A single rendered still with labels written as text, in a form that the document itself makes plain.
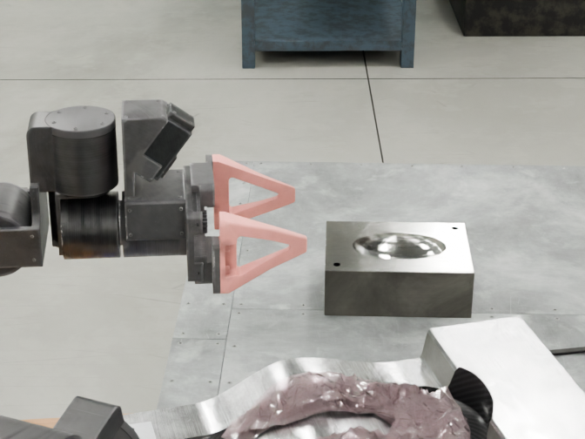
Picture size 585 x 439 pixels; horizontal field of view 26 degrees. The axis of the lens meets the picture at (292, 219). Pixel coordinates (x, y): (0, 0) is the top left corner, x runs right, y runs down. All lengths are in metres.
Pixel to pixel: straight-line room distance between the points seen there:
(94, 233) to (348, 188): 1.07
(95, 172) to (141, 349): 2.14
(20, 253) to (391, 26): 4.15
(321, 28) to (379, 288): 3.46
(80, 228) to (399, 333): 0.72
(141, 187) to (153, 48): 4.18
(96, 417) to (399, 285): 0.83
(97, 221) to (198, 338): 0.64
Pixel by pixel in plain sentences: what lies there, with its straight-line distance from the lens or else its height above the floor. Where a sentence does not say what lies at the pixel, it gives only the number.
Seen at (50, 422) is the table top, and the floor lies 0.80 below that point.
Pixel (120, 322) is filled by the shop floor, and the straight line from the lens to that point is 3.29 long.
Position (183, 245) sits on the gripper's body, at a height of 1.19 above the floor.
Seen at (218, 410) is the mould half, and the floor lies 0.86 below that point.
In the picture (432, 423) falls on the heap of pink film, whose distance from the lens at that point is 1.36.
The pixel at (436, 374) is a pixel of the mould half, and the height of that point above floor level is 0.88.
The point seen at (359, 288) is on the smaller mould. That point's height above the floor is 0.84.
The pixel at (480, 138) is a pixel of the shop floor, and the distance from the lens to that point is 4.39.
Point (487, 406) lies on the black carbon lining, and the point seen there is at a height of 0.89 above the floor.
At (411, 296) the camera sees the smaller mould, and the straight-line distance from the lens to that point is 1.72.
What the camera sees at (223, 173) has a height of 1.22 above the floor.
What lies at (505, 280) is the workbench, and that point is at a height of 0.80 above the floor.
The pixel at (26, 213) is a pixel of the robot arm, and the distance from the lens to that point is 1.09.
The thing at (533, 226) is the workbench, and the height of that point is 0.80.
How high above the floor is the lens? 1.69
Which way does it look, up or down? 27 degrees down
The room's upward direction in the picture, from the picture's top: straight up
